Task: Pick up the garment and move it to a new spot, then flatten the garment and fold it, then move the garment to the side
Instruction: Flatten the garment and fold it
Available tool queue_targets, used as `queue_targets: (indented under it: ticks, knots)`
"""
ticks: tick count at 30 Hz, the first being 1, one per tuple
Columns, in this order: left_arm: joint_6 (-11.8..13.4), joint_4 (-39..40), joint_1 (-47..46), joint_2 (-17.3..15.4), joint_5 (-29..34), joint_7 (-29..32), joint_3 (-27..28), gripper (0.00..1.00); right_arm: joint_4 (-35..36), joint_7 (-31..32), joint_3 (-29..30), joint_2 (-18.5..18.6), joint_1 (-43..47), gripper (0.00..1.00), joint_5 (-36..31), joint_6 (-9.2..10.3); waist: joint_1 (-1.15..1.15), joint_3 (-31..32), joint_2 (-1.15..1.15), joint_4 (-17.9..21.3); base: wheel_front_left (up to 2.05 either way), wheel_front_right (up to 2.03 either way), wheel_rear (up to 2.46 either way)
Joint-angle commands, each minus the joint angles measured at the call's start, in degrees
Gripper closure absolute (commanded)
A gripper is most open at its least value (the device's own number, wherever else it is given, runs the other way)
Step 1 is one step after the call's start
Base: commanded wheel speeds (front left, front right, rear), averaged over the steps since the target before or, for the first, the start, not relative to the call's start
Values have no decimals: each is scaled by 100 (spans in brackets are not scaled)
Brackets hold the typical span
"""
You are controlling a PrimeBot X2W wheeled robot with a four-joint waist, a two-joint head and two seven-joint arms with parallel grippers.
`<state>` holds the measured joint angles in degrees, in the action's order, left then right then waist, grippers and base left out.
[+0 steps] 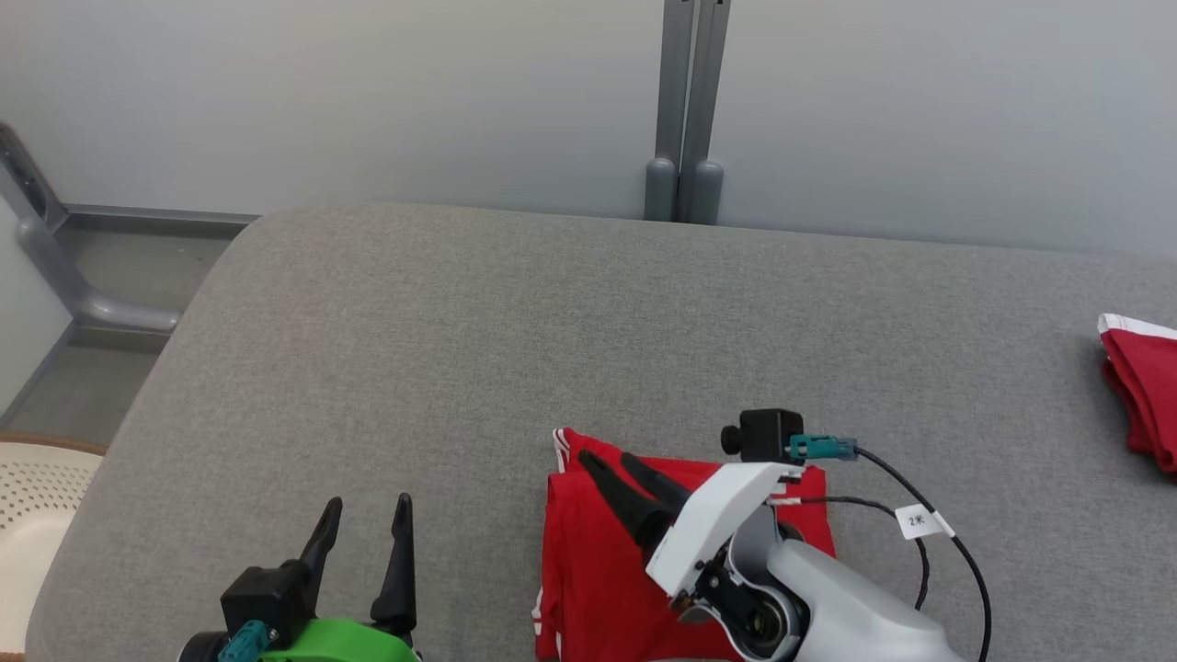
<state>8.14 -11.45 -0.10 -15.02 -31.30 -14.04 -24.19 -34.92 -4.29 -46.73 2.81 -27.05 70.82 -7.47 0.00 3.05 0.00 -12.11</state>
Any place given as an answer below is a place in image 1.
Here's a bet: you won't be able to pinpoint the red white jersey shirt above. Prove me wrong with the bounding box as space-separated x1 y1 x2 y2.
531 426 839 662

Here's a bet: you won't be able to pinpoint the red shorts with white stripe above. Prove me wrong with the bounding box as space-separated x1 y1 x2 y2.
1097 313 1177 475

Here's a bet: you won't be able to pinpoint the thick black cable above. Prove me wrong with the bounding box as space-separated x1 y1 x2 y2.
851 445 994 662

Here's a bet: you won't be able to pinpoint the grey partition post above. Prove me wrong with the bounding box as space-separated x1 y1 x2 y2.
645 0 698 223
679 0 733 227

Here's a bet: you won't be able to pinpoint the thin black cable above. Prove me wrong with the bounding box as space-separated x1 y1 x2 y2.
771 495 931 611

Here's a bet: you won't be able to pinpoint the white cable label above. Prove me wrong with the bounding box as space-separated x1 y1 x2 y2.
894 503 958 542

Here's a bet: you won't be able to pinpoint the teal camera connector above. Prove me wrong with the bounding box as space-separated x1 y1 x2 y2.
217 620 270 662
787 433 860 464

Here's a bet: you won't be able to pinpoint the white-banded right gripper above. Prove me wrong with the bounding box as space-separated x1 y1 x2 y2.
577 450 806 619

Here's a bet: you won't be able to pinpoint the grey wall baseboard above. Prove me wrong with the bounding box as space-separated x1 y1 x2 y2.
59 203 262 231

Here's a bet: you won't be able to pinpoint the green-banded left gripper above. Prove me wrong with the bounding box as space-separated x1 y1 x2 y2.
265 492 425 662

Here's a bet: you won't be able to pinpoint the cream perforated laundry basket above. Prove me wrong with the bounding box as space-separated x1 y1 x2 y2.
0 431 110 662

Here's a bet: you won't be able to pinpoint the teal right camera connector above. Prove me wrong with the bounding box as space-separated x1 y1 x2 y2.
787 433 860 464

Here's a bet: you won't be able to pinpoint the teal left camera connector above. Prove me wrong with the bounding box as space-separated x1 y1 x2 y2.
217 620 270 662

